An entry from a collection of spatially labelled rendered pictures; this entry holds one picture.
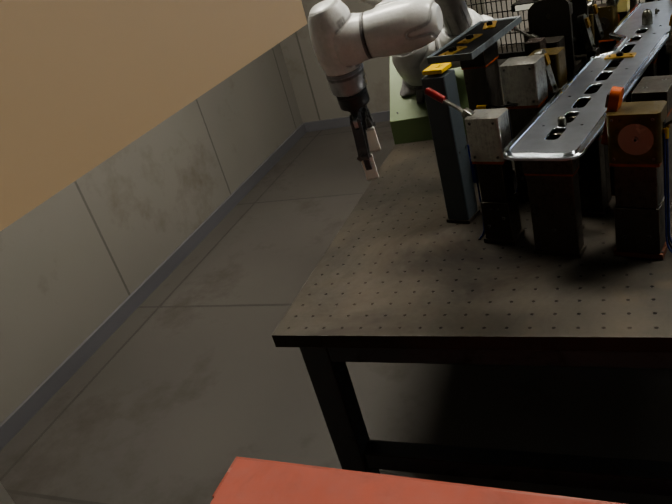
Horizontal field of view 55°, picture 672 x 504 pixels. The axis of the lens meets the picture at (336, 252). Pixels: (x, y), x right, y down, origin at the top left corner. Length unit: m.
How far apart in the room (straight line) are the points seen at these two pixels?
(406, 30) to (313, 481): 0.92
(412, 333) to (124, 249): 2.36
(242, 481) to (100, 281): 2.43
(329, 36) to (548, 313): 0.78
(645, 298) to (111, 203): 2.73
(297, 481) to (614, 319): 0.76
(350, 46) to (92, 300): 2.31
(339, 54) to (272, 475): 0.89
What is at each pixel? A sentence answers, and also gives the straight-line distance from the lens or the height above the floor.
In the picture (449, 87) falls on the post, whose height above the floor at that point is 1.10.
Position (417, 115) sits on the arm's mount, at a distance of 2.64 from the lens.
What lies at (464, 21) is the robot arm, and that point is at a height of 1.15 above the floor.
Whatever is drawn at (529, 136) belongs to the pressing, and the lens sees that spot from 1.67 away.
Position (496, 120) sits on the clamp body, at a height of 1.05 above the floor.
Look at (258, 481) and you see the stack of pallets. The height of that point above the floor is 0.80.
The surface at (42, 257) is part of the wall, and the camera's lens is 3.27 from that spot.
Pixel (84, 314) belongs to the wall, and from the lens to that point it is 3.44.
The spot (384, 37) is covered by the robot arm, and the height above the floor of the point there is 1.33.
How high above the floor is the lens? 1.60
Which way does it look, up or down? 27 degrees down
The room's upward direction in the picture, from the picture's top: 16 degrees counter-clockwise
